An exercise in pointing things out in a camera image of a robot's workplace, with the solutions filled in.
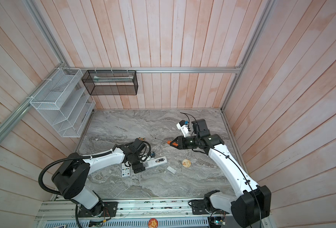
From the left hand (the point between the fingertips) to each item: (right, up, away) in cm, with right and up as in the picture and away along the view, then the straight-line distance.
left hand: (140, 164), depth 89 cm
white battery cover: (+20, -3, -1) cm, 20 cm away
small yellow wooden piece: (-1, +14, +14) cm, 20 cm away
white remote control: (+10, +1, 0) cm, 10 cm away
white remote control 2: (-8, -3, -3) cm, 10 cm away
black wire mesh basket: (-24, +57, +15) cm, 64 cm away
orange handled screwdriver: (+18, +16, -15) cm, 28 cm away
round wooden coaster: (+30, 0, +2) cm, 30 cm away
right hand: (+20, +15, -14) cm, 29 cm away
